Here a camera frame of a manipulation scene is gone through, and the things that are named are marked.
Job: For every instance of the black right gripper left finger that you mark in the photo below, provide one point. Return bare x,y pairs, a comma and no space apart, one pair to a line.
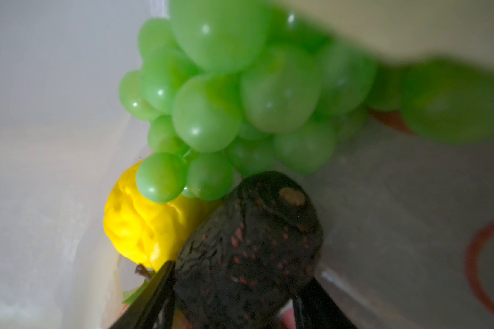
154,308

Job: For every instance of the yellow fake lemon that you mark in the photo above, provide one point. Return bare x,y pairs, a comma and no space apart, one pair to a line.
148,233

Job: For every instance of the cream plastic shopping bag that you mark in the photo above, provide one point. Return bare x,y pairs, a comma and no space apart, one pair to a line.
409,224

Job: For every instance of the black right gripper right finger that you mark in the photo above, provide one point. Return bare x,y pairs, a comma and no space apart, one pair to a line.
314,309

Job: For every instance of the green fake lime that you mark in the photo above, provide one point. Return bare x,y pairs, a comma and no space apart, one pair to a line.
449,102

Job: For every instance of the dark fake avocado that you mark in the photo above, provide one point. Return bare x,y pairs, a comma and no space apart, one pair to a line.
252,255

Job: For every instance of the green fake grapes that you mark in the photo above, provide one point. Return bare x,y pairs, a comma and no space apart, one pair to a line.
236,87

